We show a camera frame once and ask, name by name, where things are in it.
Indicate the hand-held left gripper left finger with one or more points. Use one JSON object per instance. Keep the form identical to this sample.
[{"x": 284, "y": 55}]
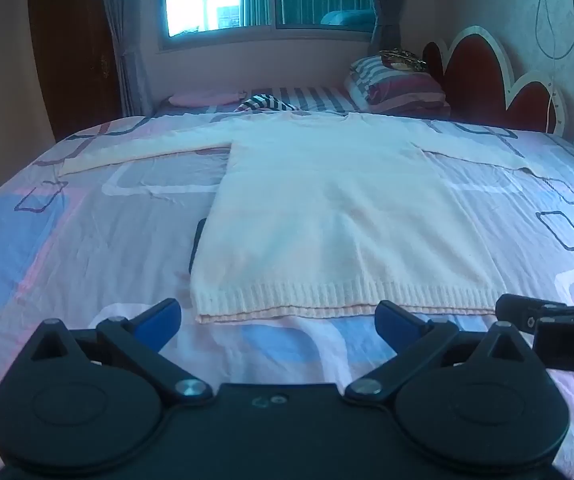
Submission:
[{"x": 159, "y": 321}]

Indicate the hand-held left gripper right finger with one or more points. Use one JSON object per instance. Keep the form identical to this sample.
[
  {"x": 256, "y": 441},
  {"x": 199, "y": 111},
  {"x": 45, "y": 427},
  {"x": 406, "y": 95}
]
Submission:
[{"x": 397, "y": 325}]

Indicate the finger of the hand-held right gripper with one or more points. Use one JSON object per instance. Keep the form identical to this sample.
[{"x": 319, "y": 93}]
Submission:
[{"x": 522, "y": 312}]

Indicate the white knit sweater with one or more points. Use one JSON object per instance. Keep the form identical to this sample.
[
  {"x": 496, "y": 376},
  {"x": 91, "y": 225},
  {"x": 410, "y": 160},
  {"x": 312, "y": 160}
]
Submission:
[{"x": 317, "y": 210}]

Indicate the patterned pastel bedsheet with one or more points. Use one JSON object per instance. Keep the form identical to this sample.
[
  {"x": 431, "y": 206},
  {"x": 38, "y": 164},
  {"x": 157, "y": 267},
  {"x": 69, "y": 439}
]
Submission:
[{"x": 92, "y": 240}]

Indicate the pink pillow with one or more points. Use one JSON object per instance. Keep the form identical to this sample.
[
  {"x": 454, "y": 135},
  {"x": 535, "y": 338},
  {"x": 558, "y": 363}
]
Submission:
[{"x": 207, "y": 98}]

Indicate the striped pillow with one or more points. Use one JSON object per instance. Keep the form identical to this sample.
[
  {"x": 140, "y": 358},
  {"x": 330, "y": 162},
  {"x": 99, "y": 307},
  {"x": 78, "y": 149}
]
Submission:
[{"x": 397, "y": 87}]

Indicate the striped mattress sheet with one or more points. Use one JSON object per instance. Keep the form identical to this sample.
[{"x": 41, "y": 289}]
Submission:
[{"x": 322, "y": 96}]

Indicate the black white striped cloth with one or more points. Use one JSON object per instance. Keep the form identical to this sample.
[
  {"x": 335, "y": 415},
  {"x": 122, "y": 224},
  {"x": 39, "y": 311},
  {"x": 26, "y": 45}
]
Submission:
[{"x": 267, "y": 103}]

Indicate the red white headboard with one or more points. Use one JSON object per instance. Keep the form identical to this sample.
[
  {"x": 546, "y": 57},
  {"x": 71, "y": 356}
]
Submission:
[{"x": 472, "y": 75}]

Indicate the gold patterned object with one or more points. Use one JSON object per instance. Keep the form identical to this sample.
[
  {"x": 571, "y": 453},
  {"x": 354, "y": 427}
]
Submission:
[{"x": 403, "y": 60}]

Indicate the grey curtain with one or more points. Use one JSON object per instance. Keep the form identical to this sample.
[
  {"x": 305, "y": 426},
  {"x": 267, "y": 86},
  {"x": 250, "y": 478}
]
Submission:
[
  {"x": 127, "y": 45},
  {"x": 392, "y": 5}
]

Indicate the dark wooden door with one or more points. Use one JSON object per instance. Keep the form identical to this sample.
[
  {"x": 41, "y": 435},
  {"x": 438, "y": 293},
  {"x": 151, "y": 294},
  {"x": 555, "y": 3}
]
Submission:
[{"x": 72, "y": 55}]

